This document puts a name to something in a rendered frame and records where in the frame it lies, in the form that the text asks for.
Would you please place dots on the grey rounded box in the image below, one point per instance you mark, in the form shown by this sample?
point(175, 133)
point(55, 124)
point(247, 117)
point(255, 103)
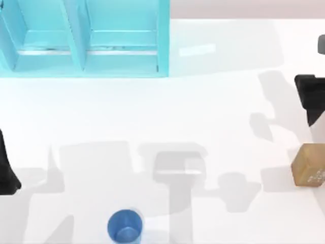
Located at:
point(322, 44)

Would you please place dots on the brown wooden box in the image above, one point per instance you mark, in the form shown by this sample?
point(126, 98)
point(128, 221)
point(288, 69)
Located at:
point(308, 165)

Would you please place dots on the blue cup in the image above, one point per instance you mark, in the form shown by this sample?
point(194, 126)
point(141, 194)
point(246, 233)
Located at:
point(124, 225)

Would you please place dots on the light blue rack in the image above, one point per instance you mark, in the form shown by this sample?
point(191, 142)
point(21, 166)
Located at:
point(76, 38)

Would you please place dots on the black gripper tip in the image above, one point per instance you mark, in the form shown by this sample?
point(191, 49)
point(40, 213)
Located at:
point(6, 175)

